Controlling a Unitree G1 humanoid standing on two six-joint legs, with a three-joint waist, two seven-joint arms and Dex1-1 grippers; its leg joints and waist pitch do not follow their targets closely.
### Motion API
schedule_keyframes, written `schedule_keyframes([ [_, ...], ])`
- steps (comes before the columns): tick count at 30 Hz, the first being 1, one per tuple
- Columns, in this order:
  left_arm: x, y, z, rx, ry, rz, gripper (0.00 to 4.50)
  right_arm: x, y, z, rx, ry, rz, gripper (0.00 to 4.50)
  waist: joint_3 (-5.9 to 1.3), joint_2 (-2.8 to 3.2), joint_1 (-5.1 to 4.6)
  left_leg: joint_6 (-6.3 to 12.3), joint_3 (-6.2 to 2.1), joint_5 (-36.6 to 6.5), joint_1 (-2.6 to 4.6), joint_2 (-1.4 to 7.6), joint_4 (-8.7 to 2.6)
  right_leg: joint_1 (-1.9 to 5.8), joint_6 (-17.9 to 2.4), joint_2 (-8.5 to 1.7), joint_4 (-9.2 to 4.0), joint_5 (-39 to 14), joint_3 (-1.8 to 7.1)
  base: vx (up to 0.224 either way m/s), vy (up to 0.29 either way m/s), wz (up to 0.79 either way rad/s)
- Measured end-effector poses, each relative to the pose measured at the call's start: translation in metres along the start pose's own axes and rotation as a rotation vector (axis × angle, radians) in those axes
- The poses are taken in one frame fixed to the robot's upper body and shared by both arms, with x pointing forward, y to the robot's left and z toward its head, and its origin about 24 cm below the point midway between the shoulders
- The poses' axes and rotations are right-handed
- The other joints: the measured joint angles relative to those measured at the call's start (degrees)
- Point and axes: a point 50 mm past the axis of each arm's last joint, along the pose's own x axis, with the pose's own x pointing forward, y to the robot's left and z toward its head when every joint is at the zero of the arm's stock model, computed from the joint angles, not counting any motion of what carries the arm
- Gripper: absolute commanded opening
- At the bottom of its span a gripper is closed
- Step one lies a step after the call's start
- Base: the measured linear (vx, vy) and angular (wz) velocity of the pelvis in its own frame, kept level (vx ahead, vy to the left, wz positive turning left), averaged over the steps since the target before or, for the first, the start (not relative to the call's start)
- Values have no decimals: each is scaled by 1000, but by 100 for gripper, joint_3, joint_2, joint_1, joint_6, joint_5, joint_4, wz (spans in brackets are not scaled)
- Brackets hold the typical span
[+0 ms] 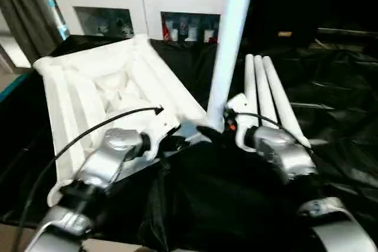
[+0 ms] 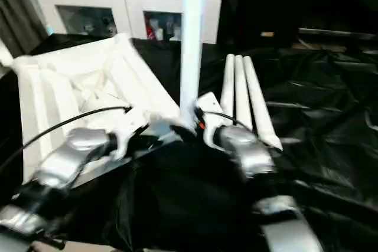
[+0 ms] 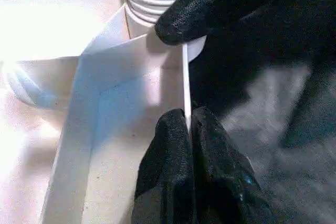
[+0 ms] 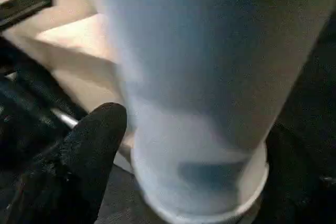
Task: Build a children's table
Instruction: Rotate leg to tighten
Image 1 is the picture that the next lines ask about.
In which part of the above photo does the black plastic mat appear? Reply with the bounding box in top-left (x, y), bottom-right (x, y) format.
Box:
top-left (0, 34), bottom-right (378, 252)

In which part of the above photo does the white plastic table leg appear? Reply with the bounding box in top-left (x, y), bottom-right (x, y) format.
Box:
top-left (207, 0), bottom-right (258, 133)
top-left (254, 55), bottom-right (279, 129)
top-left (262, 56), bottom-right (312, 149)
top-left (244, 54), bottom-right (261, 117)

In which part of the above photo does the white plastic table top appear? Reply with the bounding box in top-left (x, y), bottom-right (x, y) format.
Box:
top-left (32, 34), bottom-right (213, 205)

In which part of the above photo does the grey curtain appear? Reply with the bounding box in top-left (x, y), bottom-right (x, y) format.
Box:
top-left (0, 0), bottom-right (63, 64)

